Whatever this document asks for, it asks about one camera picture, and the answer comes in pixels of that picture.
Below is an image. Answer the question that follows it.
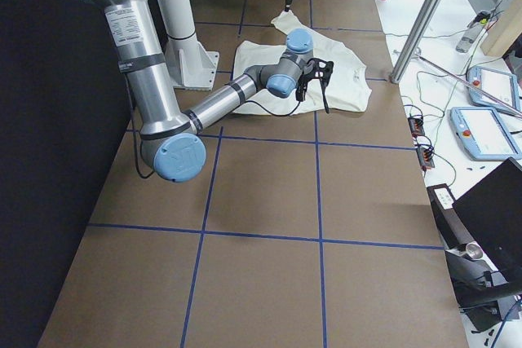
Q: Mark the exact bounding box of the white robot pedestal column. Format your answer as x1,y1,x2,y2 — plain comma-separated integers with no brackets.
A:
158,0,219,90

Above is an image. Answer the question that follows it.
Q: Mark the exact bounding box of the black camera tripod mount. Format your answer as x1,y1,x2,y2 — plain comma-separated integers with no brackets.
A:
427,184,521,333

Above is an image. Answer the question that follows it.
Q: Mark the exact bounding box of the near blue teach pendant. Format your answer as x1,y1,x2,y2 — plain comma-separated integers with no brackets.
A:
449,107,521,161

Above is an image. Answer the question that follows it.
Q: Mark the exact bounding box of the long metal grabber stick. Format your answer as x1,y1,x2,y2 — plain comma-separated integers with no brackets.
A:
415,54,522,117

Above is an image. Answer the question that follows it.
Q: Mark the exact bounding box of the far blue teach pendant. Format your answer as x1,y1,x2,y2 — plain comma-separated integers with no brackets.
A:
467,66,521,114

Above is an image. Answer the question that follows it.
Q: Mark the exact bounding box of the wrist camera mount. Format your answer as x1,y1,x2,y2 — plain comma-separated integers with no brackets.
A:
302,58,334,86

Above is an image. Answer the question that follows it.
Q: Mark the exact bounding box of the blue teach pendant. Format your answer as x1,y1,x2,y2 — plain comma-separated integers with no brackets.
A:
467,66,521,114
449,107,521,161

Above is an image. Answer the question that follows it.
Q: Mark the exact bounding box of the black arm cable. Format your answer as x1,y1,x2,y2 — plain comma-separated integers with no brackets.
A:
244,78,311,117

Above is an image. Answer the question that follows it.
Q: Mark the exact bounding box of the cream long-sleeve cat shirt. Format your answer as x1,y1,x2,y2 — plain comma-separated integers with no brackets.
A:
233,11,371,116

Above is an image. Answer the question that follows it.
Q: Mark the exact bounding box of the black laptop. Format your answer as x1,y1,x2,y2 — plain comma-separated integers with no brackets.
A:
453,157,522,281

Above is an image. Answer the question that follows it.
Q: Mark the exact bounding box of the aluminium frame post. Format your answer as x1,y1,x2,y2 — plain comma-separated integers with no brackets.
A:
390,0,441,84

